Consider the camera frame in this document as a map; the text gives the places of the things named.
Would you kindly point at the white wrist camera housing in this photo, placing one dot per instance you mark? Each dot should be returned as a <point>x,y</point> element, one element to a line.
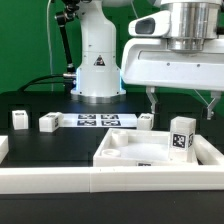
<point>154,25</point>

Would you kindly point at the white sheet with markers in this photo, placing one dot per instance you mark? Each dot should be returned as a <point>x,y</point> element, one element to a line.
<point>99,120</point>

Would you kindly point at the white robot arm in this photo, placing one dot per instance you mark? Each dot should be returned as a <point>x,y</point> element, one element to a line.
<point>181,46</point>

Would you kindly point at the white square table top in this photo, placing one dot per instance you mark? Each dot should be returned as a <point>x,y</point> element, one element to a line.
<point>127,147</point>

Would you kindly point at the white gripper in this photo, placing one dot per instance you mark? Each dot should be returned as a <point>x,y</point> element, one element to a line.
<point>148,62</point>

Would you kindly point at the white fence wall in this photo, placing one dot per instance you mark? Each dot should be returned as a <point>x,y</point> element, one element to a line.
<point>110,179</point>
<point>206,153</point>
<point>4,148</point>

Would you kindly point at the white right fence wall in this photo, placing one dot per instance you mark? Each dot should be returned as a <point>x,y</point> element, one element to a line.
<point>206,153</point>

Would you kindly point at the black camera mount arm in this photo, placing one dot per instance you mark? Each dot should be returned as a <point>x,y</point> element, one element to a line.
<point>62,18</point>

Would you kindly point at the white left fence wall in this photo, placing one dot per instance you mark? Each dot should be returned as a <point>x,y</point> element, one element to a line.
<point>4,148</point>

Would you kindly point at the white front fence wall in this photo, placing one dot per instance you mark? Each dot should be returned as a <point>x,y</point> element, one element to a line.
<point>110,179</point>

